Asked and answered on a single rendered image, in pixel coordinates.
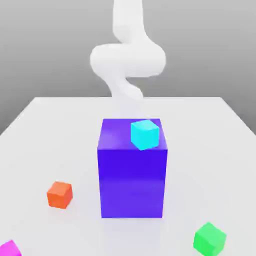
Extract small cyan cube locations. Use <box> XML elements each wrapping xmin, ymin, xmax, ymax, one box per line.
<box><xmin>130</xmin><ymin>119</ymin><xmax>160</xmax><ymax>151</ymax></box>

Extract small orange cube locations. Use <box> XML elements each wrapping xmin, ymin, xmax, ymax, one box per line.
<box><xmin>46</xmin><ymin>181</ymin><xmax>74</xmax><ymax>210</ymax></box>

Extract small green cube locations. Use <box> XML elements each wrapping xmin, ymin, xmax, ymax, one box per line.
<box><xmin>192</xmin><ymin>221</ymin><xmax>227</xmax><ymax>256</ymax></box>

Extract small magenta cube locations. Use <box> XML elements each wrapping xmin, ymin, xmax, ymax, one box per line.
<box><xmin>0</xmin><ymin>239</ymin><xmax>22</xmax><ymax>256</ymax></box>

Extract large purple box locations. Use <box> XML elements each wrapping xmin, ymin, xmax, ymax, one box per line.
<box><xmin>97</xmin><ymin>118</ymin><xmax>168</xmax><ymax>219</ymax></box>

